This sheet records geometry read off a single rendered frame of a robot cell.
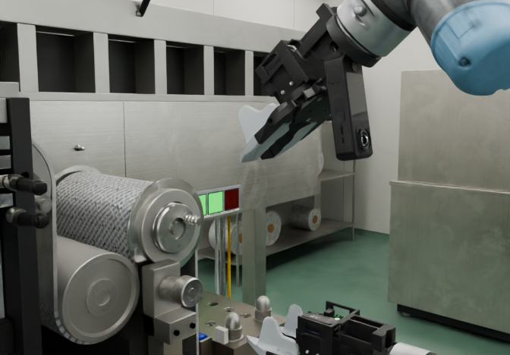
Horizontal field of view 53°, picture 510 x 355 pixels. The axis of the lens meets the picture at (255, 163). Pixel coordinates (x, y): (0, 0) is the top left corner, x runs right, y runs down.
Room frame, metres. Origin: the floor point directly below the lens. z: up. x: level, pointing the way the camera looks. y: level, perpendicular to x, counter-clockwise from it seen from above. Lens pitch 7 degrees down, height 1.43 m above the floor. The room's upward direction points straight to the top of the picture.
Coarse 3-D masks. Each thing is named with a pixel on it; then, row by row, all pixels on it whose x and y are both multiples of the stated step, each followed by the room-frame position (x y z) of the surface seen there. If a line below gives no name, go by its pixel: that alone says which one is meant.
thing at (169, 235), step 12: (168, 204) 0.75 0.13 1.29; (180, 204) 0.75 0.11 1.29; (156, 216) 0.73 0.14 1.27; (168, 216) 0.73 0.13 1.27; (180, 216) 0.75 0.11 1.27; (156, 228) 0.72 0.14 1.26; (168, 228) 0.73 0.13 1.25; (180, 228) 0.75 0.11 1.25; (192, 228) 0.77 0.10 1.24; (156, 240) 0.72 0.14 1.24; (168, 240) 0.73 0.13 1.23; (180, 240) 0.75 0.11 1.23; (168, 252) 0.73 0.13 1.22
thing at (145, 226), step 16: (160, 192) 0.75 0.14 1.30; (176, 192) 0.76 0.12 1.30; (144, 208) 0.72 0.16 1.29; (160, 208) 0.74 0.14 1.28; (192, 208) 0.78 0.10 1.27; (144, 224) 0.71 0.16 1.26; (144, 240) 0.71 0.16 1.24; (192, 240) 0.78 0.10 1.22; (160, 256) 0.73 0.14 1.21; (176, 256) 0.76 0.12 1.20
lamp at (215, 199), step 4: (220, 192) 1.30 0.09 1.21; (212, 196) 1.28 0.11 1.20; (216, 196) 1.29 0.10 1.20; (220, 196) 1.30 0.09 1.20; (212, 200) 1.28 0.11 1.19; (216, 200) 1.29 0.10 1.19; (220, 200) 1.30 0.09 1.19; (212, 204) 1.28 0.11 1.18; (216, 204) 1.29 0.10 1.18; (220, 204) 1.30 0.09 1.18; (212, 208) 1.28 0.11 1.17; (216, 208) 1.29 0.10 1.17; (220, 208) 1.30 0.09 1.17; (212, 212) 1.28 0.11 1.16
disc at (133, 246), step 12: (168, 180) 0.76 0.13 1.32; (180, 180) 0.78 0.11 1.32; (144, 192) 0.73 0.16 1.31; (156, 192) 0.74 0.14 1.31; (192, 192) 0.80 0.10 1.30; (144, 204) 0.73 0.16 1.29; (132, 216) 0.71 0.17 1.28; (132, 228) 0.71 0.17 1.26; (132, 240) 0.71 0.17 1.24; (132, 252) 0.71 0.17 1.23; (192, 252) 0.80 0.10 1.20; (144, 264) 0.72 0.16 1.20; (180, 264) 0.78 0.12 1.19
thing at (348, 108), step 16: (336, 64) 0.56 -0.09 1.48; (352, 64) 0.57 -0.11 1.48; (336, 80) 0.56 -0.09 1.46; (352, 80) 0.57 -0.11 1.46; (336, 96) 0.56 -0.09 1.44; (352, 96) 0.56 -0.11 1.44; (336, 112) 0.56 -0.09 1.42; (352, 112) 0.56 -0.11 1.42; (336, 128) 0.56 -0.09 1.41; (352, 128) 0.55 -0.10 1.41; (368, 128) 0.58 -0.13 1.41; (336, 144) 0.56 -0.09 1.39; (352, 144) 0.55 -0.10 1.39; (368, 144) 0.57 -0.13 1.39
